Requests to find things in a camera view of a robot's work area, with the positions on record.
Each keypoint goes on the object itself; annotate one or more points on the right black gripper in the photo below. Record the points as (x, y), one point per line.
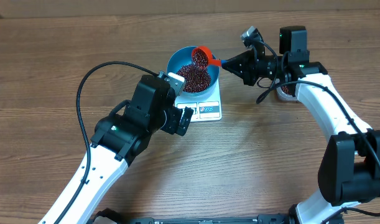
(246, 71)

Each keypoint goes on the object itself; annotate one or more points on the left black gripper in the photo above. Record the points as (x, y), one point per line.
(172, 127)

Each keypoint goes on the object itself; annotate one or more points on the red beans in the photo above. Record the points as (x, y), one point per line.
(197, 79)

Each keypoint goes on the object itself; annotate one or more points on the red measuring scoop blue handle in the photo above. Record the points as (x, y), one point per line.
(202, 57)

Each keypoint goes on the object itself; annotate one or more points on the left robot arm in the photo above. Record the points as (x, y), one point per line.
(118, 139)

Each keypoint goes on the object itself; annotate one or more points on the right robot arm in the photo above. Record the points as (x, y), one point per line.
(349, 173)

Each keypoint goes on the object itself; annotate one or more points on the white digital kitchen scale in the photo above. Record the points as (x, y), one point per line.
(206, 106)

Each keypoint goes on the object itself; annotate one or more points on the blue metal bowl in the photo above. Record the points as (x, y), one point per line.
(183, 57)

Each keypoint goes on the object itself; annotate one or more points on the clear plastic bean container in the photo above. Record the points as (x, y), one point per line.
(284, 94)

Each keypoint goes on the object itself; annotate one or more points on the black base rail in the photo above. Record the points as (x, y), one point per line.
(110, 216)

